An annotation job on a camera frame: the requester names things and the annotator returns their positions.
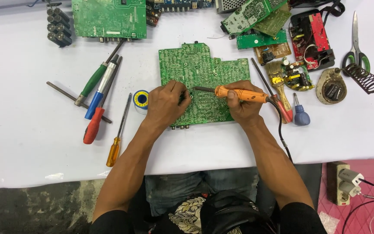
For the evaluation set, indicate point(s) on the person's right hand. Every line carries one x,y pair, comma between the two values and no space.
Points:
247,109

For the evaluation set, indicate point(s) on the dirty white power strip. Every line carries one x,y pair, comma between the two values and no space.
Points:
333,182

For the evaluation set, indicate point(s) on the green perforated circuit board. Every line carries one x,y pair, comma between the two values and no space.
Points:
274,22

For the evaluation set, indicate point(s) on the white charger plug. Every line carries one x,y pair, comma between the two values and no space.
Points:
351,175
349,189

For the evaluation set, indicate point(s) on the red and black device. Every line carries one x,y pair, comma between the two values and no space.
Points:
310,39

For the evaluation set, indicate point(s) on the black battery cell pack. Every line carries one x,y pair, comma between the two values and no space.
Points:
58,27

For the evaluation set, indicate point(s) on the green and white circuit board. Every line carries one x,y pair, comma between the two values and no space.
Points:
248,16

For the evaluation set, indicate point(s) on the silver and blue screwdriver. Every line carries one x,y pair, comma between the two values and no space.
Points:
104,81

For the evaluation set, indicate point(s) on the pink quilted mat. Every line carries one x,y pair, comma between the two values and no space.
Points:
368,214

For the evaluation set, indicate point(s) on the person's black printed shirt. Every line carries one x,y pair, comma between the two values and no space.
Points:
187,216

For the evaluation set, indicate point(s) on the square green circuit board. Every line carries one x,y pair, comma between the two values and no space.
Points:
109,18

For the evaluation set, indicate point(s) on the white table sheet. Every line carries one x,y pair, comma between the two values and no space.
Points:
28,146

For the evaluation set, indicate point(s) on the wooden paint brush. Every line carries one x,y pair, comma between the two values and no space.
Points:
278,81

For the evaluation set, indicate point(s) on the clear plastic bag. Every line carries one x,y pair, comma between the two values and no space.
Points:
328,224

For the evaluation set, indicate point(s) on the narrow green circuit board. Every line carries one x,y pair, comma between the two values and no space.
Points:
260,39

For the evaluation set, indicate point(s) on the blue circuit board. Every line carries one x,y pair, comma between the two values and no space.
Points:
180,4

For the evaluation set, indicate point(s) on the stubby blue screwdriver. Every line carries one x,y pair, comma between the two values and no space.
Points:
301,115

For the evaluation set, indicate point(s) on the person's left hand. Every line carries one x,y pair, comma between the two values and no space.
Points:
164,105

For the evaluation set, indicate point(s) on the small dark circuit board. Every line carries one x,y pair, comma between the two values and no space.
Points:
153,16

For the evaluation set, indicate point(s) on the large green circuit board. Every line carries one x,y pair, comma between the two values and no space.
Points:
203,68

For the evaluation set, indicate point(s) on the small power supply board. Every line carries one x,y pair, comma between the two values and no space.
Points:
297,76

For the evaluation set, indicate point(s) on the brown circuit board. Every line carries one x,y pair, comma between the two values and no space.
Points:
276,50

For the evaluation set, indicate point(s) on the orange soldering iron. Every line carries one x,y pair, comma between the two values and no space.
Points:
239,93

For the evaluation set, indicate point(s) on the dark metal rod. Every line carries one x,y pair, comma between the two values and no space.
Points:
62,91

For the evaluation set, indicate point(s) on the black bag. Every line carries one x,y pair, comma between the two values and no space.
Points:
235,211

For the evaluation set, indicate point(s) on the metal mesh power supply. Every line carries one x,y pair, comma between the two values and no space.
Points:
229,5

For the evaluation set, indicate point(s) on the soldering iron stand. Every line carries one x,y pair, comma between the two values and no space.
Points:
331,86

